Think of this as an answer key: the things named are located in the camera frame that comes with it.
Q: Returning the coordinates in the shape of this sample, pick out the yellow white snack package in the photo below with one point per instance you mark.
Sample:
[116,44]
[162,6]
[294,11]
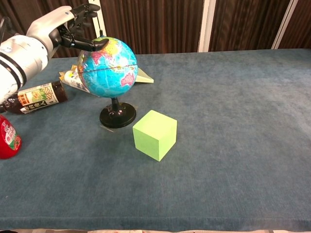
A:
[71,77]

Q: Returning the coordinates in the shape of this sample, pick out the blue table cloth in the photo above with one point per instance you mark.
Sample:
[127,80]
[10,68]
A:
[218,145]

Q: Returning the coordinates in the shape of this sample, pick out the light green cube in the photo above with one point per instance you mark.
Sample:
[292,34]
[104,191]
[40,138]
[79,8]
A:
[153,136]

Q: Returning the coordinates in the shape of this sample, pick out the dark brown partition panel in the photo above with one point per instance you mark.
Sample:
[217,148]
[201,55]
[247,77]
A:
[243,24]
[300,24]
[19,12]
[155,24]

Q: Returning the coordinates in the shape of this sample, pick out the pale green dustpan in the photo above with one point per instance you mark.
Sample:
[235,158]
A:
[144,77]

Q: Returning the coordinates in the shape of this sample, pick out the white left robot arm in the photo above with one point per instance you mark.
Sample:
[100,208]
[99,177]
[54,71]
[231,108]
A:
[19,63]

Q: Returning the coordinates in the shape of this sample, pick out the red ketchup bottle white cap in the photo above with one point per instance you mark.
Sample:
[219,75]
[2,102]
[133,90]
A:
[8,140]

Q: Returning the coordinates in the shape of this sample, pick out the dark drink bottle printed label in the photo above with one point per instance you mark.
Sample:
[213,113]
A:
[39,98]

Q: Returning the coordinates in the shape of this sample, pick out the black-fingered white left robot hand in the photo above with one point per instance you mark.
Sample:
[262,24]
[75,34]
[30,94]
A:
[46,26]

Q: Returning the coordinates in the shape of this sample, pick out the small blue globe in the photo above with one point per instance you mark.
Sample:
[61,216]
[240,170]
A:
[109,70]

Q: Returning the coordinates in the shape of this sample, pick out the white partition post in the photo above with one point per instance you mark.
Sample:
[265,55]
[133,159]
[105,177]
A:
[284,24]
[100,24]
[206,26]

